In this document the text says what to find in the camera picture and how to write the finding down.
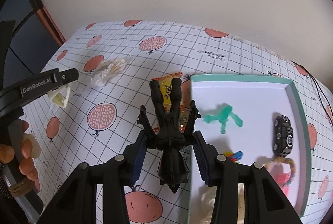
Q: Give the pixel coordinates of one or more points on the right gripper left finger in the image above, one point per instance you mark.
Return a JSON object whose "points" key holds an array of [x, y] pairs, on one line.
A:
{"points": [[75, 201]]}

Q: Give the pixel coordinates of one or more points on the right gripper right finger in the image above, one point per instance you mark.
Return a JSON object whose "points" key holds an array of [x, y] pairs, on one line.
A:
{"points": [[265, 202]]}

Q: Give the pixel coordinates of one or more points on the cream hair claw clip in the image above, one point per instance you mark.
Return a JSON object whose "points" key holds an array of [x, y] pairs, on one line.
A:
{"points": [[60, 96]]}

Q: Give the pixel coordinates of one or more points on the colourful plastic block toy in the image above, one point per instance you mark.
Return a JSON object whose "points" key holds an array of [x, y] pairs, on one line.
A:
{"points": [[235, 157]]}

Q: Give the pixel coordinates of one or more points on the black toy car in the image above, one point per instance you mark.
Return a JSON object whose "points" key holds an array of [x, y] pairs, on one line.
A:
{"points": [[283, 136]]}

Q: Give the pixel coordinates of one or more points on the green plastic toy figure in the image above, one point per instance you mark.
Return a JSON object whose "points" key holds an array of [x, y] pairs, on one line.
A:
{"points": [[223, 118]]}

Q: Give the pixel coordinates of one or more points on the bag of cotton swabs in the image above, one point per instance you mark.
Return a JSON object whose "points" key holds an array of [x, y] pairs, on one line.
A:
{"points": [[108, 69]]}

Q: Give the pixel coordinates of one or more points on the black robot toy figure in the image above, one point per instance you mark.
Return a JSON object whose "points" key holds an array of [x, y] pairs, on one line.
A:
{"points": [[170, 139]]}

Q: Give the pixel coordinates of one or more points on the cream lace scrunchie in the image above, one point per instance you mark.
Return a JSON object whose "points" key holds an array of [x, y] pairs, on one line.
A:
{"points": [[214, 202]]}

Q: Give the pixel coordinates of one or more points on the person's left hand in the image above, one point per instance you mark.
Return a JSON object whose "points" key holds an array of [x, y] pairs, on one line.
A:
{"points": [[26, 164]]}

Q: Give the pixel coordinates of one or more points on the dark blue cabinet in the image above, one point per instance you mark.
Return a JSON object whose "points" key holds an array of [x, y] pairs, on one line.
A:
{"points": [[34, 39]]}

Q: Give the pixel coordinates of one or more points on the pomegranate print grid tablecloth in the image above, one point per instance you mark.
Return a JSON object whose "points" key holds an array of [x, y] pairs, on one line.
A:
{"points": [[99, 122]]}

